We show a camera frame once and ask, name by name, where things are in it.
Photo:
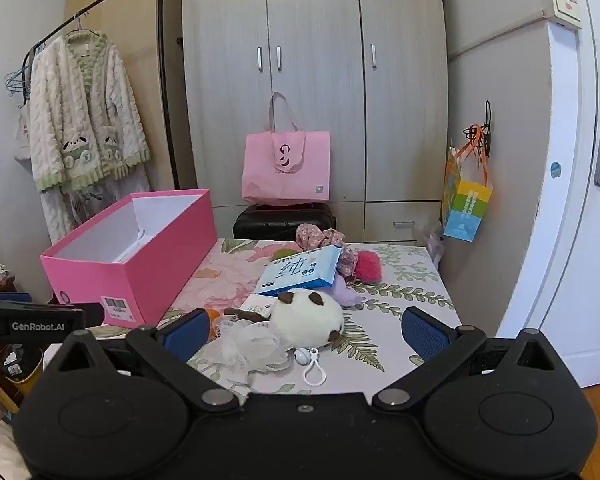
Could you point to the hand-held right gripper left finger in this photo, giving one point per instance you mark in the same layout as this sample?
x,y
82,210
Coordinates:
x,y
187,334

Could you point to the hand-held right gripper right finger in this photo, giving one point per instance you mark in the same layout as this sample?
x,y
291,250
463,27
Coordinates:
x,y
425,334

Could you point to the orange ball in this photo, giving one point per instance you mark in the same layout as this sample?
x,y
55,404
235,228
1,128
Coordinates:
x,y
214,321

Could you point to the white mesh bath pouf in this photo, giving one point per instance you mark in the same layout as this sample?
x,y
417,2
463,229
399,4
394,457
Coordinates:
x,y
245,345

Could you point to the pink cardboard box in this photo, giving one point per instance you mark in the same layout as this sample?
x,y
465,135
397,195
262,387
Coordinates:
x,y
145,280

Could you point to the small white tissue packet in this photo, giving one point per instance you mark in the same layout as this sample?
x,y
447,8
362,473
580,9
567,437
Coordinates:
x,y
256,304

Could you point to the red fluffy pompom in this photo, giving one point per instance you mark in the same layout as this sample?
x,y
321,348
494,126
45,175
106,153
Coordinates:
x,y
367,265

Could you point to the purple plush toy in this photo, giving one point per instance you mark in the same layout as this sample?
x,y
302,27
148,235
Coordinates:
x,y
346,291

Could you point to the panda plush toy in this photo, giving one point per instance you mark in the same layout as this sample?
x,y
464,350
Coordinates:
x,y
305,317

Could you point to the blue white tissue pack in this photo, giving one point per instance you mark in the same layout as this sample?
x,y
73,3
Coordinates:
x,y
295,272

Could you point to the pink floral fabric scrunchie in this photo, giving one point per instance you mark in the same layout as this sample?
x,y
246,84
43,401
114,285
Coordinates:
x,y
325,237

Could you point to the floral tablecloth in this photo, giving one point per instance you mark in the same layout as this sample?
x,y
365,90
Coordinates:
x,y
395,300

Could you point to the yellow bucket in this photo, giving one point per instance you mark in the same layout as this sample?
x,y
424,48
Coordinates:
x,y
27,377

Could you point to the clear plastic bag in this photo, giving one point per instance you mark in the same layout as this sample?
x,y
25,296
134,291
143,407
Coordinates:
x,y
435,245

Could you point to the white fleece pants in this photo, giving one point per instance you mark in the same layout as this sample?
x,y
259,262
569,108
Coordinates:
x,y
80,205

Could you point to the colourful gift bag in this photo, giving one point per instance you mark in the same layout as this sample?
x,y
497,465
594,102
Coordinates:
x,y
467,210

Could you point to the black suitcase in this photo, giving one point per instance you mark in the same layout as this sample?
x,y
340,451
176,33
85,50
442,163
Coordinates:
x,y
265,222

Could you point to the white door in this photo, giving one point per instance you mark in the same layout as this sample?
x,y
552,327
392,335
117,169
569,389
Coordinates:
x,y
570,260

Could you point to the white cloth bag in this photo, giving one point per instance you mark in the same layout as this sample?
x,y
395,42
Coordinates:
x,y
24,135

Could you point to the pink tote bag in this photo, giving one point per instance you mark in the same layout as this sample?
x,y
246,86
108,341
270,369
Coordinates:
x,y
285,170

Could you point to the blue door sticker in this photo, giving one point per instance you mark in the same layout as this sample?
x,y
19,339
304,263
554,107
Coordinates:
x,y
555,170

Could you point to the cream fleece robe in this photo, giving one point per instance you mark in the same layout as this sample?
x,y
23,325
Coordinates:
x,y
80,110

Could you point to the grey tall cabinet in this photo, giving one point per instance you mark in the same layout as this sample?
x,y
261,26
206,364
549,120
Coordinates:
x,y
500,110

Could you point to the blue clothes hangers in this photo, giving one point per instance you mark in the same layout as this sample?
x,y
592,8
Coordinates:
x,y
17,82

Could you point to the black clothes rack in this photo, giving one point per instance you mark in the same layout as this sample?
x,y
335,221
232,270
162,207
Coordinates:
x,y
161,60

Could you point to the flat cardboard box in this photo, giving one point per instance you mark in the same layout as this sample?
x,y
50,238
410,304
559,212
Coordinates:
x,y
125,20

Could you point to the grey wooden wardrobe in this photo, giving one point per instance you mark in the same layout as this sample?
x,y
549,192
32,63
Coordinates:
x,y
320,35

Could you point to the beige wall switch box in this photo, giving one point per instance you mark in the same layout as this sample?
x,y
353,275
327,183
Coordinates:
x,y
562,5

